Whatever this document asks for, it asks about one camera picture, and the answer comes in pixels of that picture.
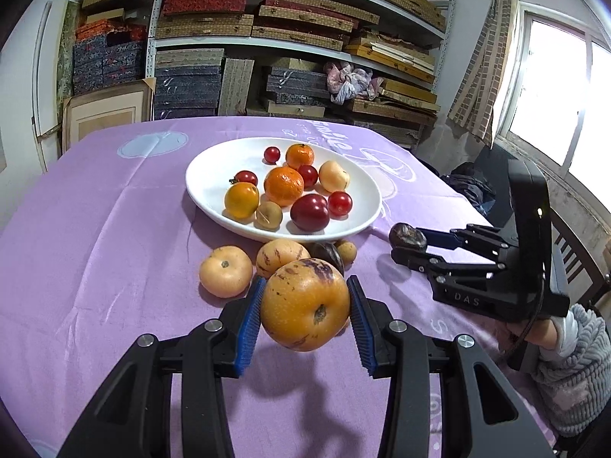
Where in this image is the yellow orange tomato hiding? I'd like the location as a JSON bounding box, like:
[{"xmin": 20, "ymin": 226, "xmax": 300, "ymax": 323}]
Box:
[{"xmin": 224, "ymin": 182, "xmax": 260, "ymax": 219}]

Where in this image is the white metal shelf unit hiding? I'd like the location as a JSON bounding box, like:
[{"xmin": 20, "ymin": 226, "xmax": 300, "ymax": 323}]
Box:
[{"xmin": 143, "ymin": 0, "xmax": 456, "ymax": 153}]

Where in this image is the tan round fruit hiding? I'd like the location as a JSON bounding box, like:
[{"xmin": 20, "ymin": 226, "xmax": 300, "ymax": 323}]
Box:
[{"xmin": 199, "ymin": 245, "xmax": 254, "ymax": 299}]

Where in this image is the sliding glass window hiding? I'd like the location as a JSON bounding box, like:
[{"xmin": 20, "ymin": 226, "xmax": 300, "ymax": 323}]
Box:
[{"xmin": 496, "ymin": 2, "xmax": 611, "ymax": 192}]

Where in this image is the large orange pepino melon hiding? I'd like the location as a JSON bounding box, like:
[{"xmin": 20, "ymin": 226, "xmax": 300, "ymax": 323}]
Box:
[{"xmin": 260, "ymin": 258, "xmax": 351, "ymax": 352}]

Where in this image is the checked beige curtain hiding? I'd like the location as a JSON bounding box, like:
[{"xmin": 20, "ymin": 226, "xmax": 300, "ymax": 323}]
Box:
[{"xmin": 446, "ymin": 0, "xmax": 526, "ymax": 146}]

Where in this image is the pink cloth bundle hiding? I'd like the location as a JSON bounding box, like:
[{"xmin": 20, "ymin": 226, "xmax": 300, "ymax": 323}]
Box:
[{"xmin": 325, "ymin": 61, "xmax": 385, "ymax": 105}]

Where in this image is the dark wooden chair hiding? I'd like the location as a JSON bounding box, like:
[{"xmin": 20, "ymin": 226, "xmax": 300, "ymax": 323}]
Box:
[{"xmin": 549, "ymin": 207, "xmax": 611, "ymax": 306}]

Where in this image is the black cable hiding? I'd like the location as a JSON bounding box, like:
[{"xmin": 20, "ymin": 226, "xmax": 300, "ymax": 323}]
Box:
[{"xmin": 499, "ymin": 248, "xmax": 550, "ymax": 363}]

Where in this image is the dark red plum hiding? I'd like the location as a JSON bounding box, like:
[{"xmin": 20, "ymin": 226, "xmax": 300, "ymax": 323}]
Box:
[{"xmin": 289, "ymin": 194, "xmax": 331, "ymax": 232}]

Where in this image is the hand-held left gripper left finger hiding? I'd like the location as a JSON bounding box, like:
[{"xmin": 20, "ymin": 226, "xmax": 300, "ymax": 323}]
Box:
[{"xmin": 57, "ymin": 276, "xmax": 268, "ymax": 458}]

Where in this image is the dark cloth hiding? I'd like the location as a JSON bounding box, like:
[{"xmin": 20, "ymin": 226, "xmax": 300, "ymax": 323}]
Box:
[{"xmin": 441, "ymin": 145, "xmax": 514, "ymax": 230}]

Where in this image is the white plate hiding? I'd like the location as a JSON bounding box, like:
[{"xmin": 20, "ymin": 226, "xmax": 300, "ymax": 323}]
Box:
[{"xmin": 185, "ymin": 137, "xmax": 383, "ymax": 243}]

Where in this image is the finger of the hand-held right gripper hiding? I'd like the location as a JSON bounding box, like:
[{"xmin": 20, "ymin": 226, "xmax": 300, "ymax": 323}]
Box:
[
  {"xmin": 390, "ymin": 247, "xmax": 499, "ymax": 281},
  {"xmin": 414, "ymin": 223, "xmax": 511, "ymax": 262}
]

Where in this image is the tan speckled pepino melon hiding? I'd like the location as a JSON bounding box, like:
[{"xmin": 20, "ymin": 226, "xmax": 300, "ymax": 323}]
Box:
[{"xmin": 256, "ymin": 240, "xmax": 312, "ymax": 280}]

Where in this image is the dark purple water chestnut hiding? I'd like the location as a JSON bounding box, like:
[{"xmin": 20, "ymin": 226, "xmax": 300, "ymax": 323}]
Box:
[
  {"xmin": 308, "ymin": 242, "xmax": 345, "ymax": 277},
  {"xmin": 388, "ymin": 223, "xmax": 428, "ymax": 252}
]

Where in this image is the purple printed tablecloth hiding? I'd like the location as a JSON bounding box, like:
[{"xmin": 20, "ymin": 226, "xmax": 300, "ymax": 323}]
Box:
[{"xmin": 0, "ymin": 115, "xmax": 559, "ymax": 458}]

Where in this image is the small orange mandarin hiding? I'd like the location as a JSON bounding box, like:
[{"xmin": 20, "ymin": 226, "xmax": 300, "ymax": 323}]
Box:
[{"xmin": 285, "ymin": 144, "xmax": 316, "ymax": 171}]

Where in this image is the mottled stone slab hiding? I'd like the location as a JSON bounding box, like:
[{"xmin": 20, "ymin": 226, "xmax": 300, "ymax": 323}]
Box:
[{"xmin": 56, "ymin": 0, "xmax": 82, "ymax": 106}]

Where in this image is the large orange mandarin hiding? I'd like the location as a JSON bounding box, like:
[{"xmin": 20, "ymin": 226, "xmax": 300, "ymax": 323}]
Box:
[{"xmin": 263, "ymin": 166, "xmax": 305, "ymax": 207}]

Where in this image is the wooden picture frame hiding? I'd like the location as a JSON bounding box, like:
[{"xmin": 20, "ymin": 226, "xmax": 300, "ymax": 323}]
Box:
[{"xmin": 61, "ymin": 79, "xmax": 156, "ymax": 153}]

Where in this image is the stack of blue patterned boxes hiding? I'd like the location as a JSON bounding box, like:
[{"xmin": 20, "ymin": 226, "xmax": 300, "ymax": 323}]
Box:
[{"xmin": 71, "ymin": 21, "xmax": 149, "ymax": 96}]

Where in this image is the stack of dark grey boxes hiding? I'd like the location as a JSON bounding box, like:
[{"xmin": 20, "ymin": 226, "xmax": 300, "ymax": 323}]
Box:
[
  {"xmin": 153, "ymin": 48, "xmax": 225, "ymax": 120},
  {"xmin": 260, "ymin": 66, "xmax": 332, "ymax": 118}
]

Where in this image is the yellow apricot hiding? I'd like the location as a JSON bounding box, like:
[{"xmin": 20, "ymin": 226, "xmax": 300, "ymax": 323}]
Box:
[{"xmin": 318, "ymin": 160, "xmax": 351, "ymax": 192}]

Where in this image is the white board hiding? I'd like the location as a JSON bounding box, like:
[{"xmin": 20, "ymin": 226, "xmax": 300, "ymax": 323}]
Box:
[{"xmin": 31, "ymin": 1, "xmax": 60, "ymax": 173}]

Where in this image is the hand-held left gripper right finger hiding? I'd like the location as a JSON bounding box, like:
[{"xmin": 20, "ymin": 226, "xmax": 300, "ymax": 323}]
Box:
[{"xmin": 346, "ymin": 274, "xmax": 554, "ymax": 458}]

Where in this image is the person's right hand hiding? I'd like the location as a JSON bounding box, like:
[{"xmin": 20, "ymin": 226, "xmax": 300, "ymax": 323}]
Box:
[{"xmin": 506, "ymin": 317, "xmax": 572, "ymax": 351}]

